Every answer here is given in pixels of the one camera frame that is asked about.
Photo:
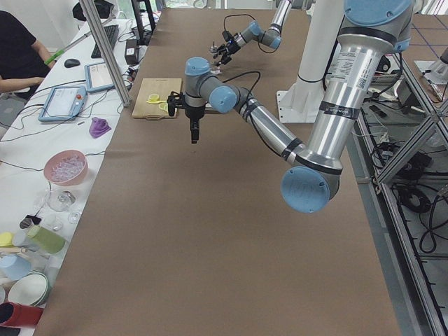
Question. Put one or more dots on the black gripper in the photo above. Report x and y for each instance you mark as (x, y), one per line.
(193, 113)
(226, 50)

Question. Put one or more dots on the clear glass sauce bottle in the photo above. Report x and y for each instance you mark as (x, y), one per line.
(213, 50)

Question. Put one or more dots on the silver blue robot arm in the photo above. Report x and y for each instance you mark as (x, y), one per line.
(370, 29)
(268, 40)

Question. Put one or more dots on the green cup lying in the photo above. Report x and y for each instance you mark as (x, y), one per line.
(47, 240)

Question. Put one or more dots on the yellow small cup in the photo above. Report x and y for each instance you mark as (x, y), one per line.
(6, 239)

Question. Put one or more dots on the light blue cup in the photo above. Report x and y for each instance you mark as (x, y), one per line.
(15, 267)

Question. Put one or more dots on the red cup lying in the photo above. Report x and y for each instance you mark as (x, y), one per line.
(19, 315)

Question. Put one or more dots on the lemon slice middle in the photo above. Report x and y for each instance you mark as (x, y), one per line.
(163, 107)

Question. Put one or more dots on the yellow plastic knife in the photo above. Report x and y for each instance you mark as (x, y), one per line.
(155, 101)

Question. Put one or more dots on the bamboo cutting board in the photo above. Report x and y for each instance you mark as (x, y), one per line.
(161, 86)

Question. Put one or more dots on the black power adapter box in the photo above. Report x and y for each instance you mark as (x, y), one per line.
(131, 51)

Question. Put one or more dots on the purple silicone object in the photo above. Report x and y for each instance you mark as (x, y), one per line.
(98, 127)

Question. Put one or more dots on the far blue teach pendant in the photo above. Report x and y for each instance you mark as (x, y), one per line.
(97, 77)

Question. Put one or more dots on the blue teach pendant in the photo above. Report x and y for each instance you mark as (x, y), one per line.
(97, 77)
(63, 103)

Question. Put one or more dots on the near blue teach pendant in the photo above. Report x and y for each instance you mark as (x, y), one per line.
(63, 103)

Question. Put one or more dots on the pink bowl with ice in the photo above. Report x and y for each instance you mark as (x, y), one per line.
(66, 168)

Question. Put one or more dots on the black computer mouse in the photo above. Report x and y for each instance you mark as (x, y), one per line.
(70, 63)

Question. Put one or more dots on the clear wine glass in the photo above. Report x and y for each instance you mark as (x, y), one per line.
(64, 201)

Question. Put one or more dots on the person in black shirt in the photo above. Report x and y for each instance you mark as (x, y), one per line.
(23, 57)

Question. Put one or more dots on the white green bowl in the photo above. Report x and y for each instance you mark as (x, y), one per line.
(32, 290)

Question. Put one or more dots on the aluminium frame post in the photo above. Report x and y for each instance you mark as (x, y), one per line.
(95, 24)

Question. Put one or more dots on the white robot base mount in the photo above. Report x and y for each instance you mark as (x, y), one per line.
(300, 103)

